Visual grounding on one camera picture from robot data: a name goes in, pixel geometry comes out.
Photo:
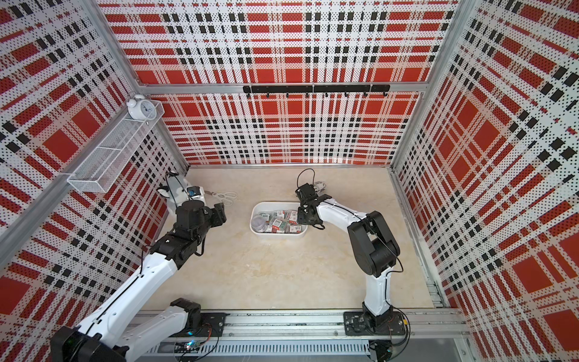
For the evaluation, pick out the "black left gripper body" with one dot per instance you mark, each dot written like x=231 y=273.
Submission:
x=214 y=218

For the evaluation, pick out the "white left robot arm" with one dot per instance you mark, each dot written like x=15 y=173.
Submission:
x=104 y=334

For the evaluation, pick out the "white plastic storage box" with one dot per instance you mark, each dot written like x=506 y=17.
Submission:
x=273 y=210

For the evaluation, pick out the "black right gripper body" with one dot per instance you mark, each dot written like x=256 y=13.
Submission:
x=303 y=218

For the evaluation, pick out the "black wall hook rail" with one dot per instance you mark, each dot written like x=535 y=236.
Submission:
x=317 y=89

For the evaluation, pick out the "grey white husky plush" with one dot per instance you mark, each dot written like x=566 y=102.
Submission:
x=175 y=189

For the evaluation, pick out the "newspaper print pouch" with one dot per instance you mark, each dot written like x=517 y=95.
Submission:
x=319 y=186

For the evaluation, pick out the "round clear paper clip box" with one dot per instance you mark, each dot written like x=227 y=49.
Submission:
x=259 y=223

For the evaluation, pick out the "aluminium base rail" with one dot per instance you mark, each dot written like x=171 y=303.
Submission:
x=323 y=324

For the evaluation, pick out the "white wire mesh shelf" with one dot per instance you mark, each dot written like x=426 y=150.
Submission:
x=103 y=165

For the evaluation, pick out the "white alarm clock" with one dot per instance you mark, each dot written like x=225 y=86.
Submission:
x=141 y=109

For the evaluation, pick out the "white handled scissors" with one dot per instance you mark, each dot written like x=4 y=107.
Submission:
x=227 y=198

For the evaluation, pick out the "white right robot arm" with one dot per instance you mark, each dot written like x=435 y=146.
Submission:
x=374 y=246

